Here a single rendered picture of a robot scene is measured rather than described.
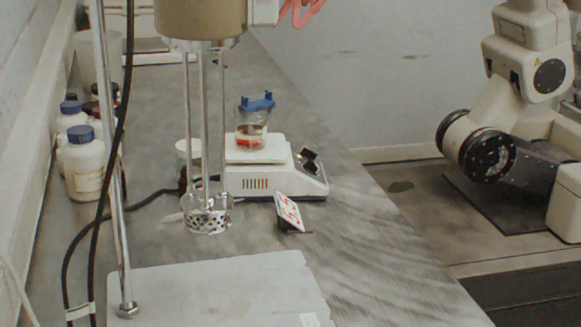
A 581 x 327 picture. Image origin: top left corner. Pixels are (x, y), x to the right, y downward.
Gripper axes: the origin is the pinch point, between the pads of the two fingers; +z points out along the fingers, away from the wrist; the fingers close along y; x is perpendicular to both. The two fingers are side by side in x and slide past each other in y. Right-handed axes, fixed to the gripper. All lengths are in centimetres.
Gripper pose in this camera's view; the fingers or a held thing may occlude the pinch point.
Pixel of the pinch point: (284, 23)
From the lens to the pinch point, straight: 104.0
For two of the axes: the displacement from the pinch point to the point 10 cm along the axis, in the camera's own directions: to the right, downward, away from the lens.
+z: -3.3, 9.4, 0.8
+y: -4.5, -2.3, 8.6
